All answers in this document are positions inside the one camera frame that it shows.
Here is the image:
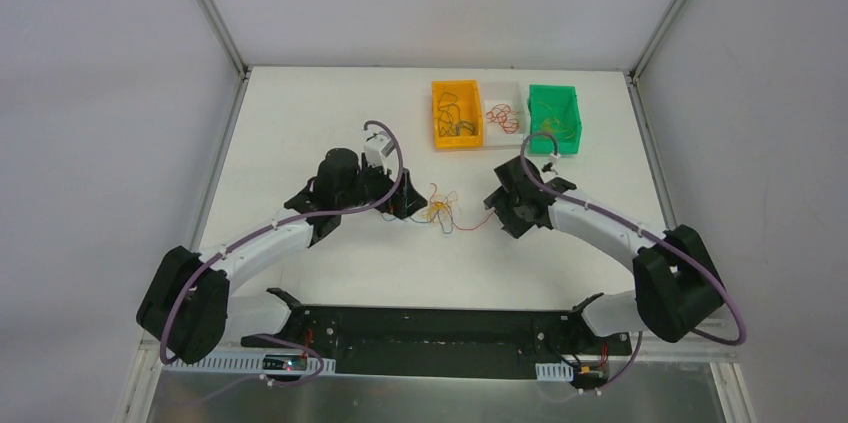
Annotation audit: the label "red wire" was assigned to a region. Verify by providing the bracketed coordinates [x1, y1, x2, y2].
[450, 209, 497, 233]

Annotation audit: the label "coloured wire bundle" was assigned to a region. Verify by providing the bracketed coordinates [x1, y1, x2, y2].
[384, 182, 460, 236]

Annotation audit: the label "blue wire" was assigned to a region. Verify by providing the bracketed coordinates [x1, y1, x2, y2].
[437, 91, 465, 126]
[435, 111, 481, 140]

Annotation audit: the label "yellow wire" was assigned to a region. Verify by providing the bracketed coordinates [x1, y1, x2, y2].
[535, 113, 576, 142]

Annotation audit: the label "red wires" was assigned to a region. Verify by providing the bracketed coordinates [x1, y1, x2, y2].
[485, 103, 522, 135]

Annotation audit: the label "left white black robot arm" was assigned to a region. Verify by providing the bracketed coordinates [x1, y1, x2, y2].
[136, 148, 427, 363]

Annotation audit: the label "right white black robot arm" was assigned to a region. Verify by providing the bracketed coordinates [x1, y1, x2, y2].
[484, 157, 725, 353]

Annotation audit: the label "green plastic bin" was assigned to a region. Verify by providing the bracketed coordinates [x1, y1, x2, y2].
[528, 84, 582, 156]

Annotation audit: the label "orange plastic bin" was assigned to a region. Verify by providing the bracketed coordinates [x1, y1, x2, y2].
[431, 80, 484, 150]

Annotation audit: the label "white plastic bin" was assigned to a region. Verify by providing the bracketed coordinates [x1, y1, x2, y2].
[480, 81, 530, 148]

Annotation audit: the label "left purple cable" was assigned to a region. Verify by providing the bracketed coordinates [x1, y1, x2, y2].
[158, 119, 405, 388]

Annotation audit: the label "purple cable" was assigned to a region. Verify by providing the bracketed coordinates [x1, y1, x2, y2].
[158, 119, 405, 388]
[519, 131, 749, 395]

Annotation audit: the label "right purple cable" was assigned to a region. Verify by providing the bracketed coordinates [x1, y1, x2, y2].
[519, 131, 749, 395]

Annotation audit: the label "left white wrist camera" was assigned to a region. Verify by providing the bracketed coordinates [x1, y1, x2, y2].
[362, 130, 396, 172]

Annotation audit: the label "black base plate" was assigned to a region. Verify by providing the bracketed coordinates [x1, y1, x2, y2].
[275, 306, 632, 380]

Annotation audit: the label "right white cable duct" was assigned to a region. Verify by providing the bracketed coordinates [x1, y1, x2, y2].
[535, 362, 574, 382]

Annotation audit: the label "white cable duct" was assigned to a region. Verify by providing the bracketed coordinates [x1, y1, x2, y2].
[535, 362, 574, 382]
[165, 350, 337, 376]

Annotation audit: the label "left white cable duct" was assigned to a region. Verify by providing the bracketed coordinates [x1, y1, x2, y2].
[165, 350, 337, 376]

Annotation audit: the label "left aluminium frame post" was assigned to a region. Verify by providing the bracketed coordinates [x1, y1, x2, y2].
[195, 0, 249, 80]

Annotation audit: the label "aluminium frame post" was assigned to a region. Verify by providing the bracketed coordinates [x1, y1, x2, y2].
[630, 0, 689, 82]
[195, 0, 249, 80]

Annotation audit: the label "right aluminium frame post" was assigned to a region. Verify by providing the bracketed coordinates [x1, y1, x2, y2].
[630, 0, 689, 82]

